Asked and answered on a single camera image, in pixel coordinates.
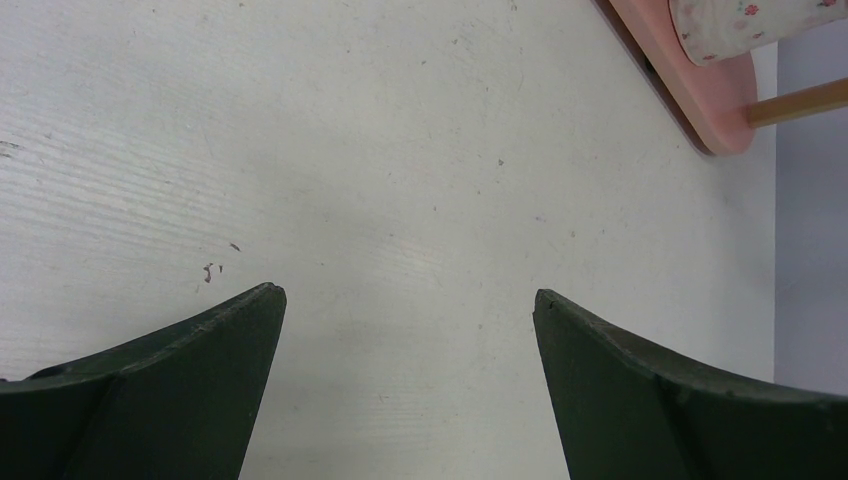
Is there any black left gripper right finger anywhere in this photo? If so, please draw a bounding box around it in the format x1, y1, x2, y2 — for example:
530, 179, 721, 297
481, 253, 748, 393
533, 290, 847, 479

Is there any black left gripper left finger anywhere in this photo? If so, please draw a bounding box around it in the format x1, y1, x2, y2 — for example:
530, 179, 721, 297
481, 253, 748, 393
1, 283, 287, 479

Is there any white floral roll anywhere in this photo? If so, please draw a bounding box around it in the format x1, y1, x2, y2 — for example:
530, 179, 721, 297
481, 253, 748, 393
668, 0, 847, 66

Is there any pink three-tier wooden shelf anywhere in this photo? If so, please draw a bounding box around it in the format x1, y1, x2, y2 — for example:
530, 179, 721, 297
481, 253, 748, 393
591, 0, 848, 158

